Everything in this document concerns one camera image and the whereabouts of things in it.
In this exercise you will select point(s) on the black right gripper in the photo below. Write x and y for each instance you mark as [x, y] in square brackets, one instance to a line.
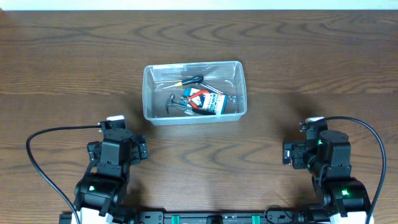
[298, 149]

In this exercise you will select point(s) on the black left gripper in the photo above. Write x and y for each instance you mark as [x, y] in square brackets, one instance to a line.
[142, 149]

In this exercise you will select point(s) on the silver combination wrench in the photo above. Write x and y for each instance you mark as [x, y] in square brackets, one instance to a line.
[215, 90]

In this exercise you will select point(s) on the red handled pliers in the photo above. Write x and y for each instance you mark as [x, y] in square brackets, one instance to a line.
[194, 98]

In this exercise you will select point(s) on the small claw hammer black grip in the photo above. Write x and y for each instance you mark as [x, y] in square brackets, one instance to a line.
[170, 102]

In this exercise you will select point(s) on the blue white product box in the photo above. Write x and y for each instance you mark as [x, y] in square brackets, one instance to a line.
[215, 103]

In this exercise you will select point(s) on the clear plastic container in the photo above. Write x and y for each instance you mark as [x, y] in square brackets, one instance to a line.
[226, 76]

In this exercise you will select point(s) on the black handled screwdriver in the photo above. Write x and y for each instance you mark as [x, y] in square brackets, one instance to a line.
[189, 81]

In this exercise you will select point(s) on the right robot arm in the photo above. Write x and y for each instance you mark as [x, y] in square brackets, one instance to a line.
[325, 153]

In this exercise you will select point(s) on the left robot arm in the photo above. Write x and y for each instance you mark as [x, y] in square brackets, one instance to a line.
[99, 194]

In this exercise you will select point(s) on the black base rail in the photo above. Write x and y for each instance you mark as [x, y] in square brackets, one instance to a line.
[270, 216]

